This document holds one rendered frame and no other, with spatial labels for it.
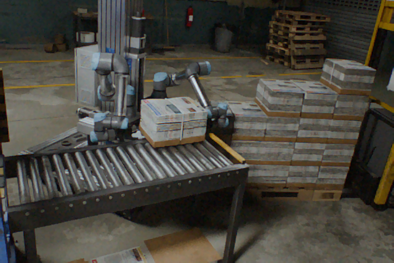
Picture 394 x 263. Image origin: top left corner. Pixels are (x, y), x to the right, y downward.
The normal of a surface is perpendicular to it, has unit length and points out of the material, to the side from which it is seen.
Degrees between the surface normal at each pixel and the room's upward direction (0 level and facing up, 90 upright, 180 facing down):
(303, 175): 90
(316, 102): 90
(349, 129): 90
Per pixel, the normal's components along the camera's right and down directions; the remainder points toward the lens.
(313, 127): 0.12, 0.37
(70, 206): 0.46, 0.36
